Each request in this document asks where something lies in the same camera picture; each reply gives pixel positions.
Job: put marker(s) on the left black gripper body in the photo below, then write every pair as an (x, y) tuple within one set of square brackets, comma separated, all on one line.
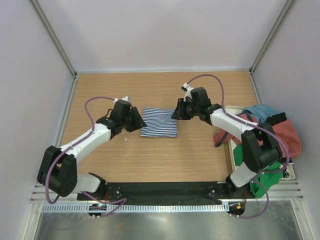
[(124, 120)]

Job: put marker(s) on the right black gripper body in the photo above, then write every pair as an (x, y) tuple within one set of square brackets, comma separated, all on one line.
[(196, 108)]

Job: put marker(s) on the blue white striped tank top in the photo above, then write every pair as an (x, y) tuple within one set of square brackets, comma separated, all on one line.
[(159, 123)]

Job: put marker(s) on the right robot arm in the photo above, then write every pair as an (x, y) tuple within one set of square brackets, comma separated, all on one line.
[(260, 146)]

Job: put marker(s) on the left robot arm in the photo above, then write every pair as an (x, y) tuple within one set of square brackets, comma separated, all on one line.
[(58, 171)]

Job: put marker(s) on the teal tank top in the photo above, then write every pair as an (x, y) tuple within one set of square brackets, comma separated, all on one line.
[(261, 112)]

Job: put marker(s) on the black tank top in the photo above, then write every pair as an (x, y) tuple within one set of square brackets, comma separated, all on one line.
[(276, 119)]

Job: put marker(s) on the red tank top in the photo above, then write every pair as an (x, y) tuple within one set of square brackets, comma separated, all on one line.
[(285, 131)]

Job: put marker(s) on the green tank top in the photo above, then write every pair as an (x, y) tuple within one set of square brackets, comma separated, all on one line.
[(267, 179)]

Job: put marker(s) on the white plastic tray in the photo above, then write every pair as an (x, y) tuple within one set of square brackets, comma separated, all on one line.
[(288, 173)]

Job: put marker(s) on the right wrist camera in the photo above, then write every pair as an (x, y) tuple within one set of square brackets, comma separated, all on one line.
[(187, 92)]

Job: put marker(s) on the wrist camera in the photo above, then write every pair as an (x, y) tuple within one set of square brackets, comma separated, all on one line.
[(125, 98), (187, 92)]

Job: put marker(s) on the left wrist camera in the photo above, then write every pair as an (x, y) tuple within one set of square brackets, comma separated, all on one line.
[(125, 98)]

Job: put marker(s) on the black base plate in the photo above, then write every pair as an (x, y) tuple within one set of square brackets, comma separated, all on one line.
[(170, 193)]

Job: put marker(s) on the slotted cable duct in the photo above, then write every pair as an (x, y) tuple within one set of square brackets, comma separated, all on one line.
[(93, 207)]

